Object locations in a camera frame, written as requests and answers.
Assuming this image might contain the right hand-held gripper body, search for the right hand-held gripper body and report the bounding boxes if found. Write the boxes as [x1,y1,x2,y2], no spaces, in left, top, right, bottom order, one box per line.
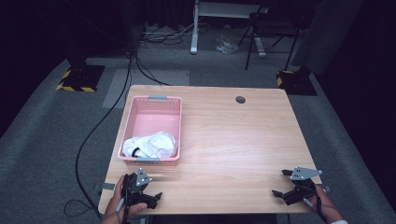
[287,166,323,206]

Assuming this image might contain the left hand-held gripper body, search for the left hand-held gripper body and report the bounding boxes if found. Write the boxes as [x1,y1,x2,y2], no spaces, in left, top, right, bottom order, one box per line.
[121,167,153,207]

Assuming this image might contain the white garment with black trim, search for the white garment with black trim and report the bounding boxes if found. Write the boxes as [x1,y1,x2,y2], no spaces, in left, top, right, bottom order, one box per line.
[121,131,177,159]

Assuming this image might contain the pink plastic basket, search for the pink plastic basket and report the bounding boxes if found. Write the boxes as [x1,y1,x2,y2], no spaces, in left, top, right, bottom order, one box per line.
[117,94,183,166]

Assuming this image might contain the person's right hand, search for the person's right hand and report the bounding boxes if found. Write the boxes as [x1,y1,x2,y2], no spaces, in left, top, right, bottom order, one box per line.
[304,183,339,219]

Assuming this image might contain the person's left hand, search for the person's left hand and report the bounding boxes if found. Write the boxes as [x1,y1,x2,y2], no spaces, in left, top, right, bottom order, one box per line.
[104,174,149,219]

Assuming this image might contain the black yellow striped stand base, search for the black yellow striped stand base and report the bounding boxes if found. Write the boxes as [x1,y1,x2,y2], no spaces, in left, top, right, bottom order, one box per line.
[276,69,318,96]
[55,64,106,93]

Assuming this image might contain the clear plastic bag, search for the clear plastic bag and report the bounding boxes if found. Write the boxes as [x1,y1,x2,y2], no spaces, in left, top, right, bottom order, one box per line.
[215,33,239,55]

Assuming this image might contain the black metal chair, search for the black metal chair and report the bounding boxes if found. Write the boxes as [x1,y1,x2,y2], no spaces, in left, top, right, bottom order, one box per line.
[237,5,303,72]

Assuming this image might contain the grey curtain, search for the grey curtain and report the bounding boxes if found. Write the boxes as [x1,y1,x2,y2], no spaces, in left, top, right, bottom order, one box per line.
[290,0,365,76]

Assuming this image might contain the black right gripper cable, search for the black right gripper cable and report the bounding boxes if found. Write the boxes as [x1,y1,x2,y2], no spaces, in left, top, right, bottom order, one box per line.
[303,186,329,224]

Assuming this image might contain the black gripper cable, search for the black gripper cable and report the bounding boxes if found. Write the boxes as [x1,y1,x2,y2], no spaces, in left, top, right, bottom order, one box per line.
[303,186,329,224]
[115,174,130,224]

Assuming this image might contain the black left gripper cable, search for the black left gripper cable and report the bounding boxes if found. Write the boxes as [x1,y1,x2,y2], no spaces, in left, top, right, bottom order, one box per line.
[115,174,130,224]

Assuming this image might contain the thin black cable loop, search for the thin black cable loop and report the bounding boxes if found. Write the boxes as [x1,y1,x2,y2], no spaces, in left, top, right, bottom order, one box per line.
[64,199,98,219]

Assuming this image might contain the long black floor cable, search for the long black floor cable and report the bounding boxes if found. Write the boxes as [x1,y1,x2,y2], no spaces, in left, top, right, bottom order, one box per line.
[74,52,134,219]

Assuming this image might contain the short black floor cable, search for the short black floor cable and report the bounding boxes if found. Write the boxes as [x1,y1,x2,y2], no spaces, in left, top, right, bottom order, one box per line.
[134,55,171,86]

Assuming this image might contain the bundle of floor cables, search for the bundle of floor cables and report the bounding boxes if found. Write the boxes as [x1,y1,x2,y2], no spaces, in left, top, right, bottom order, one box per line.
[139,21,200,47]

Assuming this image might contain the white desk frame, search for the white desk frame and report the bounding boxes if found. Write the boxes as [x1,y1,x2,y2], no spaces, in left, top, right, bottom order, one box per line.
[190,0,269,59]

